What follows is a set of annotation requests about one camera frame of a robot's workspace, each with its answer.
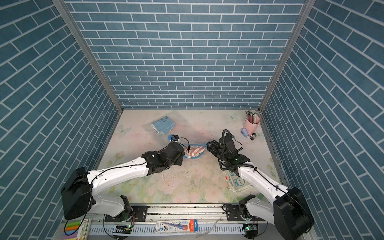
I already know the orange white towel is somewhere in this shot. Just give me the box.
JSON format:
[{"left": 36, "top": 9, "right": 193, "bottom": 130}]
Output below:
[{"left": 185, "top": 146, "right": 206, "bottom": 159}]

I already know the light blue towel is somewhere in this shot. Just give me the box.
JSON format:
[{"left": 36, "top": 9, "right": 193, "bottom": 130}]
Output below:
[{"left": 151, "top": 116, "right": 176, "bottom": 135}]

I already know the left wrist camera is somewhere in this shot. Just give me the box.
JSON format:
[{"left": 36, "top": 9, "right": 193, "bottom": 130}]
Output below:
[{"left": 170, "top": 135, "right": 179, "bottom": 142}]

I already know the pale green bunny towel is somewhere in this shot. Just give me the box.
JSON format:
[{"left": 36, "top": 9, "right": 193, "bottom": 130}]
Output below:
[{"left": 225, "top": 170, "right": 253, "bottom": 194}]

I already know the small metal binder clip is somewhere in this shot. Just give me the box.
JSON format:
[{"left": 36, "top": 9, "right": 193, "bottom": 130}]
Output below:
[{"left": 250, "top": 133, "right": 257, "bottom": 141}]

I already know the colourful marker set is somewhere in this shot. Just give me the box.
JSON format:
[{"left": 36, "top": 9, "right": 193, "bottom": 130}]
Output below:
[{"left": 62, "top": 219, "right": 92, "bottom": 240}]

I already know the red blue packaged item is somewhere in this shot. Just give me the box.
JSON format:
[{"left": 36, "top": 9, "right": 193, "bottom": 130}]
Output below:
[{"left": 155, "top": 219, "right": 199, "bottom": 233}]

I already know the aluminium mounting rail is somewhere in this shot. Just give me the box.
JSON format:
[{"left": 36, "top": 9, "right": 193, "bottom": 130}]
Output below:
[{"left": 59, "top": 202, "right": 310, "bottom": 238}]

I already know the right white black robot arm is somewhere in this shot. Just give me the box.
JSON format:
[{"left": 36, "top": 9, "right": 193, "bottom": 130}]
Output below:
[{"left": 207, "top": 130, "right": 315, "bottom": 240}]

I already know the pink pen cup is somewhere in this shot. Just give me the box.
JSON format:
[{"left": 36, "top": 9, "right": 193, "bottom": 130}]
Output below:
[{"left": 243, "top": 110, "right": 261, "bottom": 136}]

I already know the small blue white eraser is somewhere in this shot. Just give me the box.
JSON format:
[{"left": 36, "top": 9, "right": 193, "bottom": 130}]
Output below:
[{"left": 241, "top": 128, "right": 249, "bottom": 138}]

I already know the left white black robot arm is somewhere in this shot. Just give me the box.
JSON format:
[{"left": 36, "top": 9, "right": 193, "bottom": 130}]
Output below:
[{"left": 61, "top": 142, "right": 185, "bottom": 222}]

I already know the clear vacuum bag blue zipper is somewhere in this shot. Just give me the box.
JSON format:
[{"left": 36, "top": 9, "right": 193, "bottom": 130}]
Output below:
[{"left": 146, "top": 110, "right": 213, "bottom": 159}]

